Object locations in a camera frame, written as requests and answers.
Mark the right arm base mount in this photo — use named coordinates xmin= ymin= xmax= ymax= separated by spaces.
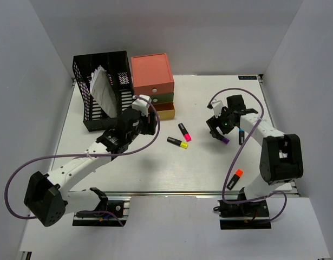
xmin=213 ymin=200 xmax=271 ymax=230

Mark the pink black highlighter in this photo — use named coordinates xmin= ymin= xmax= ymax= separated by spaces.
xmin=178 ymin=123 xmax=192 ymax=142

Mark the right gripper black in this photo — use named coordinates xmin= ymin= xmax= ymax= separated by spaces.
xmin=207 ymin=106 xmax=236 ymax=140

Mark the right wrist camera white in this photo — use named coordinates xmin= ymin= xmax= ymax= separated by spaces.
xmin=207 ymin=99 xmax=224 ymax=118

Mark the white paper stack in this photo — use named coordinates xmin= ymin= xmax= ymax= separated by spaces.
xmin=90 ymin=66 xmax=117 ymax=118

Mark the yellow black highlighter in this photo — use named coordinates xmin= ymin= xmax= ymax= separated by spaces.
xmin=167 ymin=137 xmax=188 ymax=149

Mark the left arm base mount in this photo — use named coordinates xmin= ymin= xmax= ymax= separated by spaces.
xmin=72 ymin=187 xmax=129 ymax=227

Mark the orange black highlighter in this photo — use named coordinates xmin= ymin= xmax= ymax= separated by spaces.
xmin=226 ymin=169 xmax=244 ymax=190

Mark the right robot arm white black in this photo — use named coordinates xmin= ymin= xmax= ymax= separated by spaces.
xmin=206 ymin=95 xmax=303 ymax=216

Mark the purple black highlighter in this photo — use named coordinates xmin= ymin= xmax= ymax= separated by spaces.
xmin=219 ymin=136 xmax=230 ymax=144

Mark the blue black highlighter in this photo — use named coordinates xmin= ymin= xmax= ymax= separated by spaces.
xmin=239 ymin=128 xmax=245 ymax=146

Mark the coral drawer cabinet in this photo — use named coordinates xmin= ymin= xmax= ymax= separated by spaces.
xmin=131 ymin=53 xmax=174 ymax=87

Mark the green drawer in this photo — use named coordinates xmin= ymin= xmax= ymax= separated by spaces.
xmin=150 ymin=93 xmax=174 ymax=105

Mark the coral top drawer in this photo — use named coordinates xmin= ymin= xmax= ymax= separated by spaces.
xmin=133 ymin=82 xmax=174 ymax=95

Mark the yellow bottom drawer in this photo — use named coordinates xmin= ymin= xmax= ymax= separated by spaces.
xmin=154 ymin=102 xmax=175 ymax=120

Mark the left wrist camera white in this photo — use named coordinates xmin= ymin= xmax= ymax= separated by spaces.
xmin=132 ymin=95 xmax=152 ymax=116

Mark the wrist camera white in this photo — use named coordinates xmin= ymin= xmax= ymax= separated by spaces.
xmin=132 ymin=95 xmax=152 ymax=116
xmin=207 ymin=99 xmax=224 ymax=118

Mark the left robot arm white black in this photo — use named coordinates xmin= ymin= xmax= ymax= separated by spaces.
xmin=24 ymin=105 xmax=160 ymax=227

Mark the black mesh file organizer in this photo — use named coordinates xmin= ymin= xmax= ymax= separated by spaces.
xmin=73 ymin=50 xmax=134 ymax=132

